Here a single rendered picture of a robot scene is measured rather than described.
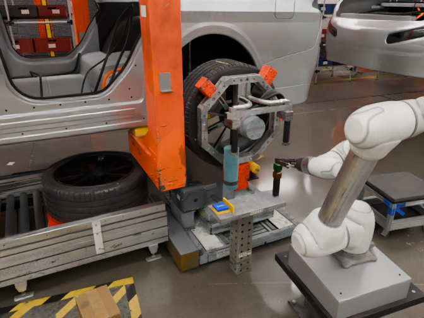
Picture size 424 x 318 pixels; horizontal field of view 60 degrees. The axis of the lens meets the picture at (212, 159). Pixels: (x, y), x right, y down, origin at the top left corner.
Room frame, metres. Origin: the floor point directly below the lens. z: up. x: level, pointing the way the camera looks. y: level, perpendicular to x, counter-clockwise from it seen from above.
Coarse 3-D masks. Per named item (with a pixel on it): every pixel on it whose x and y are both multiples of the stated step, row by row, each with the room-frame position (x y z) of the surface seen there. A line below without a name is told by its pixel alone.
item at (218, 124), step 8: (232, 88) 2.19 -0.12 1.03; (256, 88) 2.31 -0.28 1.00; (232, 96) 2.19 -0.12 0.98; (256, 96) 2.38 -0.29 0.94; (224, 104) 2.16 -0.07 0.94; (232, 104) 2.19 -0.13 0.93; (208, 112) 2.12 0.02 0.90; (216, 112) 2.14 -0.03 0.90; (264, 120) 2.30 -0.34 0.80; (208, 128) 2.12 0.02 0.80; (216, 128) 2.14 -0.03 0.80; (224, 128) 2.18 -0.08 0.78; (240, 136) 2.38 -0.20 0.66; (216, 144) 2.14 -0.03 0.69; (224, 144) 2.33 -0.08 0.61; (240, 144) 2.29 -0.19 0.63; (248, 144) 2.25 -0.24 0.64; (240, 152) 2.20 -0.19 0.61
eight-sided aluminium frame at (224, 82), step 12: (216, 84) 2.08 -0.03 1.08; (228, 84) 2.05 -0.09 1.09; (264, 84) 2.16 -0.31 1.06; (216, 96) 2.02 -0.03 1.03; (204, 108) 1.99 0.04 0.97; (204, 120) 1.99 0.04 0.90; (276, 120) 2.22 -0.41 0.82; (204, 132) 1.99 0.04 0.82; (276, 132) 2.21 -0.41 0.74; (204, 144) 1.99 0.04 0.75; (264, 144) 2.17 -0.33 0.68; (216, 156) 2.02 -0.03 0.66; (240, 156) 2.11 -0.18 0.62; (252, 156) 2.13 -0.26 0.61
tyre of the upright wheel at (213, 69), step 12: (216, 60) 2.32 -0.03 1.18; (228, 60) 2.31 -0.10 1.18; (192, 72) 2.28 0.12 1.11; (204, 72) 2.17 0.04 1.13; (216, 72) 2.12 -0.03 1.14; (228, 72) 2.15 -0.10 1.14; (240, 72) 2.18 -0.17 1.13; (252, 72) 2.22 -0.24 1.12; (192, 84) 2.14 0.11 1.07; (192, 96) 2.06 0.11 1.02; (204, 96) 2.08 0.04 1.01; (192, 108) 2.05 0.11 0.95; (192, 120) 2.05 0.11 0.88; (192, 132) 2.05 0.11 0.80; (264, 132) 2.27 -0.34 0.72; (192, 144) 2.05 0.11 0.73; (204, 156) 2.08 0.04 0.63
